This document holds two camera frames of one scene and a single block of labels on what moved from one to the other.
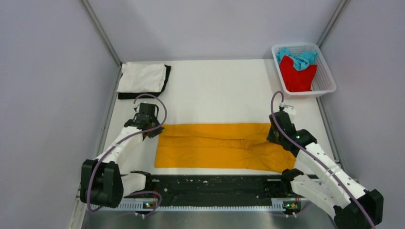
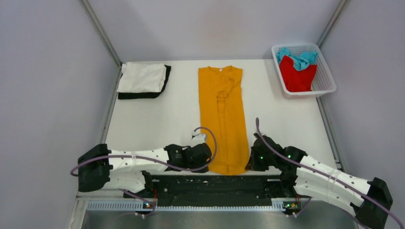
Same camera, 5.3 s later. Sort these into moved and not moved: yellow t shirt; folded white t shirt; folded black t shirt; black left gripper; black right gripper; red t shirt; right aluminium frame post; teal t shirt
Moved: black left gripper; yellow t shirt; black right gripper
Not moved: folded black t shirt; teal t shirt; folded white t shirt; right aluminium frame post; red t shirt
